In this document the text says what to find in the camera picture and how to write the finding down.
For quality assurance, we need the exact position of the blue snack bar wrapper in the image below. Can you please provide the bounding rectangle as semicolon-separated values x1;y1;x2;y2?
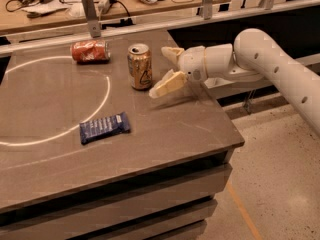
79;112;131;145

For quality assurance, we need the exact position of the white paper sheet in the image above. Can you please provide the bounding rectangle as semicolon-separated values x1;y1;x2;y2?
23;0;69;15

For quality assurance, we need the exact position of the upright gold soda can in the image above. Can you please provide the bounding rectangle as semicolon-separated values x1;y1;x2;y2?
127;43;153;90

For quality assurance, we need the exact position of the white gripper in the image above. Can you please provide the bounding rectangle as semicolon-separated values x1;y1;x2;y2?
149;44;234;99

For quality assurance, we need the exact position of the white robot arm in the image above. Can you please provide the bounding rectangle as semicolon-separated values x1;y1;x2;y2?
149;28;320;134

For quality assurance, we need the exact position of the aluminium frame rail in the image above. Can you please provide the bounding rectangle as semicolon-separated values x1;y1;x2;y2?
0;0;320;57

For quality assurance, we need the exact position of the crushed orange soda can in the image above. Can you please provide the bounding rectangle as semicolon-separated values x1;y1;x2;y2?
70;39;110;63

